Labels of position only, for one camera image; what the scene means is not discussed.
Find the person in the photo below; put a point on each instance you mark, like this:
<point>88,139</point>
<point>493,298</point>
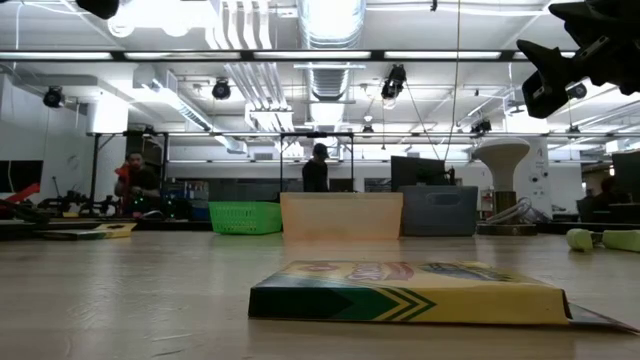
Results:
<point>316,175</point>
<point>602,197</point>
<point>140,182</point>

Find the silver ceiling duct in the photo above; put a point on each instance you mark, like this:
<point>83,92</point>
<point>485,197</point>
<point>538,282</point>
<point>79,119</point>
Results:
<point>330,80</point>

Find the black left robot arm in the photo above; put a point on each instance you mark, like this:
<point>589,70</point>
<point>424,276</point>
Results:
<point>97,7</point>

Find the red bar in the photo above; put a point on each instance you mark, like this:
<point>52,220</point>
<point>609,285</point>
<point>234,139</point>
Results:
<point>27,191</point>

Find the green plastic basket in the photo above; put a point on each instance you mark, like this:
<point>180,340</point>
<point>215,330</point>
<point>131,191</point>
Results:
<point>245,218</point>

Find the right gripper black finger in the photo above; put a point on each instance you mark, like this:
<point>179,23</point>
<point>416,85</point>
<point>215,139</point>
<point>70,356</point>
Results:
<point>550,64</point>
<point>545,95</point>

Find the dark grey plastic bin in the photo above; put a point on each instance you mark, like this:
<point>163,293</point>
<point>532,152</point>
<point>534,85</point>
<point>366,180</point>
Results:
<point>440,212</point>

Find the orange translucent bin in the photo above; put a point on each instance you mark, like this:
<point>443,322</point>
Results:
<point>340,216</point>

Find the white mushroom-shaped lamp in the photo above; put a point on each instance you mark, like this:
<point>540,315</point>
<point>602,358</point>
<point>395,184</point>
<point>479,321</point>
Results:
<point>501,155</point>

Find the black ceiling spotlight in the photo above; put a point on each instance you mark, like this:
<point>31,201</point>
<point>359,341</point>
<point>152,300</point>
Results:
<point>220,90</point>
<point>577,91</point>
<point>481,126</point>
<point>52,97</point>
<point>393,82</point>

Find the dark computer monitor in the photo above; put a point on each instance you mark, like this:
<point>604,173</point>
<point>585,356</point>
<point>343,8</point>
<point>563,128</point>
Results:
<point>627,175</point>
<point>415,172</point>
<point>20,177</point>

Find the black background shelf frame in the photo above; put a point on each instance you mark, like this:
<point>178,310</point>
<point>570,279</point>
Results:
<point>94,170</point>

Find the black beam with light strips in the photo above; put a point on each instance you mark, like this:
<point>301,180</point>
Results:
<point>377,55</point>

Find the yellow green crayon box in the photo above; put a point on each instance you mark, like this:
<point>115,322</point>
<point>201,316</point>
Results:
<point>117,230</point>
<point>400,300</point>

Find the black background rig frame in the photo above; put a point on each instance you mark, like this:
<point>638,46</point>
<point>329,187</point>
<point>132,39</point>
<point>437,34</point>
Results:
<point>315,134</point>

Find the black background robot arm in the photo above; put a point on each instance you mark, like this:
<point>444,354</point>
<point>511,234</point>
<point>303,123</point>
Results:
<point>75,202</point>

